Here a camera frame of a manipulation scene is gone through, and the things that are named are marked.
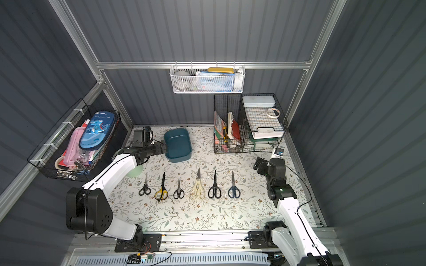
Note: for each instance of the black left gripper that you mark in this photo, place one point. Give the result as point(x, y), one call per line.
point(160, 148)

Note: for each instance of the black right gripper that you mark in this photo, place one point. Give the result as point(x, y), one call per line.
point(263, 165)

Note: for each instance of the teal storage box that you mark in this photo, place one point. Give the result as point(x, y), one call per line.
point(178, 145)

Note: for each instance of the grey black small scissors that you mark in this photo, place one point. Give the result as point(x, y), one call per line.
point(145, 190)

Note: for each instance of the blue handled scissors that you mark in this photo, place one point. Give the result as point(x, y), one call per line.
point(233, 191)

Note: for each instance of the yellow black scissors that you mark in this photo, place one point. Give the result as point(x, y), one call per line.
point(162, 193)

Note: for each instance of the black handled scissors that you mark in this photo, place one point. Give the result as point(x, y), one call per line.
point(214, 190)

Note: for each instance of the cream kitchen shears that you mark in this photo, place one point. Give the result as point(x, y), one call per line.
point(197, 191)

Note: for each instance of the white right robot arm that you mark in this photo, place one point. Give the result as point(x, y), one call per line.
point(293, 235)

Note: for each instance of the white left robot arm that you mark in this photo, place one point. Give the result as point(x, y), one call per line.
point(87, 207)

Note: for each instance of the light blue pencil box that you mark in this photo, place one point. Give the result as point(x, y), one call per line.
point(262, 101)

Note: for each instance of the green pen cup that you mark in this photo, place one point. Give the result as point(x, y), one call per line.
point(134, 171)

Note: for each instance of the white paper stack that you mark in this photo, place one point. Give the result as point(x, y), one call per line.
point(267, 134)

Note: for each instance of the blue shark pencil case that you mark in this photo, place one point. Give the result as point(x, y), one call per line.
point(98, 131)

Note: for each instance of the checkered notebook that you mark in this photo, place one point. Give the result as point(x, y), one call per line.
point(266, 119)

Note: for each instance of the red book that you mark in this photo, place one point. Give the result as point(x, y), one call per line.
point(235, 135)

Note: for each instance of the pink pencil case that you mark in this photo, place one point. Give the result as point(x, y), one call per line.
point(75, 157)

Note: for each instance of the white tape roll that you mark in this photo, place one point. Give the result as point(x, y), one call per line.
point(181, 80)

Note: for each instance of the white mesh hanging basket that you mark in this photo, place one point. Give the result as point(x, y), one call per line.
point(238, 82)

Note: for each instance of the blue card pack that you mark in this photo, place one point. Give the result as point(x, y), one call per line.
point(215, 82)

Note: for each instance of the black wire desk organizer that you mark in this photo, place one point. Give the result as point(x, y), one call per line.
point(247, 123)

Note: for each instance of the black wire wall basket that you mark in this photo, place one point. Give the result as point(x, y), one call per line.
point(48, 156)

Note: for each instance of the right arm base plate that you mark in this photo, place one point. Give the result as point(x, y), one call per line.
point(260, 240)

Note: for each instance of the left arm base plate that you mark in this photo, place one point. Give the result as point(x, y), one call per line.
point(149, 242)

